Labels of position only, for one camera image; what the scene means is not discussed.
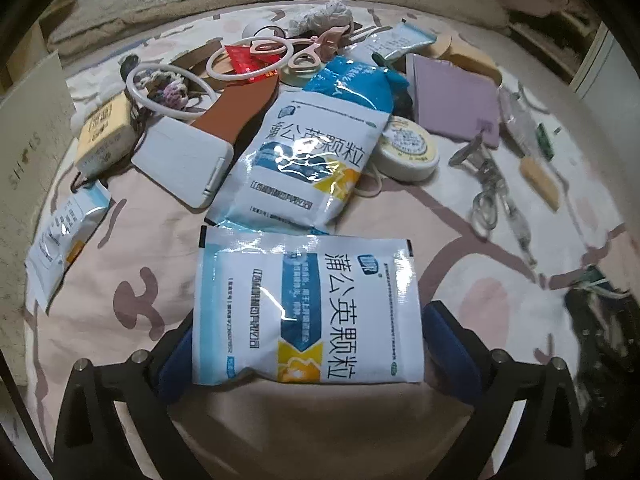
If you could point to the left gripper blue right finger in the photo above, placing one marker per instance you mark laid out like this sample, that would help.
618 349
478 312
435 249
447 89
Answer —
456 351

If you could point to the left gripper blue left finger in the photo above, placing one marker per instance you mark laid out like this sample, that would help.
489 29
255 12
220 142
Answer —
175 375

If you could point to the white blue granule sachet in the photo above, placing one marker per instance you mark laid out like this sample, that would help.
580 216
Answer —
308 309

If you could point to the metal eyelash curler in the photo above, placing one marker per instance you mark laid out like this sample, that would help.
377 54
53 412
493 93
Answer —
494 193

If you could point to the white medicine sachet far left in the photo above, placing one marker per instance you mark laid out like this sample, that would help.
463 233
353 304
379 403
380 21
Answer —
62 239

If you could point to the round cream tin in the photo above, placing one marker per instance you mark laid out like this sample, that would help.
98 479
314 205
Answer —
405 151

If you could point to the white rectangular case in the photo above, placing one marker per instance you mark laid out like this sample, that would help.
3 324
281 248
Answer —
187 162

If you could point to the blue top granule sachet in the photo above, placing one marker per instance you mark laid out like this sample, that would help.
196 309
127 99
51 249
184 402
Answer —
300 169

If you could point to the yellow soap box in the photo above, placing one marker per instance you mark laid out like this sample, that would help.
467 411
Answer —
107 136

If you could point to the purple cloth pouch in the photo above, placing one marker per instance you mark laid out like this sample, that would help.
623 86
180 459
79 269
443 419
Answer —
452 102

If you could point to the cartoon print blanket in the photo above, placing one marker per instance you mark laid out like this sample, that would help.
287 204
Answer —
560 340

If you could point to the brown leather piece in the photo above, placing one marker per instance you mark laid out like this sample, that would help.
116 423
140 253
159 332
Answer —
238 113

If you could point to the white storage box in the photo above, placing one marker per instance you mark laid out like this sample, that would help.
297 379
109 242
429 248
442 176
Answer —
35 136

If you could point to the red sachet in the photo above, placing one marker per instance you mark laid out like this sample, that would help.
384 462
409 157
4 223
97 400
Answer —
243 62

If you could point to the small tube sachet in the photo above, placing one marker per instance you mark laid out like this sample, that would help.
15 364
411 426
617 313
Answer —
392 43

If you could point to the pink scissors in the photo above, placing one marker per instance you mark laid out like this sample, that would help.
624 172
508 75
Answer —
298 55

